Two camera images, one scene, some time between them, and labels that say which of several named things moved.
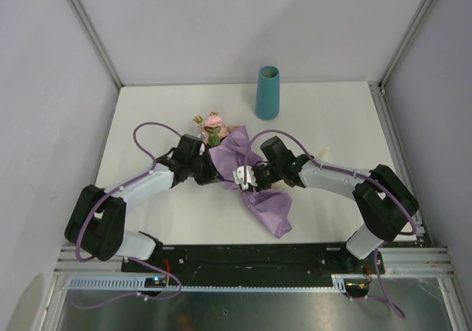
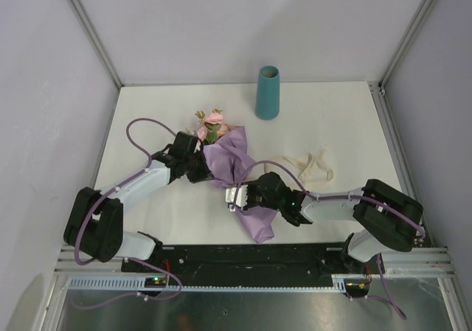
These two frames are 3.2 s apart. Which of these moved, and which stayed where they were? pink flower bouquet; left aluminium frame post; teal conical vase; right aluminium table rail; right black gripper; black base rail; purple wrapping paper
Moved: purple wrapping paper; right black gripper; pink flower bouquet
Stayed: right aluminium table rail; left aluminium frame post; black base rail; teal conical vase
